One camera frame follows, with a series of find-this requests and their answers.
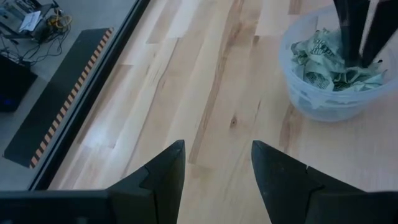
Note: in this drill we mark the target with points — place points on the dark equipment cart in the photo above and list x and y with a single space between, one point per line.
12 9

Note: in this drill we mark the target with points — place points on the white paper sheet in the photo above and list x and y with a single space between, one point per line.
30 21

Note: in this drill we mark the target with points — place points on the black aluminium table frame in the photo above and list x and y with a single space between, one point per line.
91 93

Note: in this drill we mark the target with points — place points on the black box with blue light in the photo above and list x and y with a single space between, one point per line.
15 84

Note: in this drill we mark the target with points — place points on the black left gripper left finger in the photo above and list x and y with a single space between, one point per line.
155 193

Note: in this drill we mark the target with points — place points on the black hazard-striped floor mat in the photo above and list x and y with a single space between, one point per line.
46 109

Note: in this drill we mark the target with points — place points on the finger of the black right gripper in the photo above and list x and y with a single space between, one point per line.
353 28
382 25

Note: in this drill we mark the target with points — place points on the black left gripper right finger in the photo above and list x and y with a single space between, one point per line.
286 193

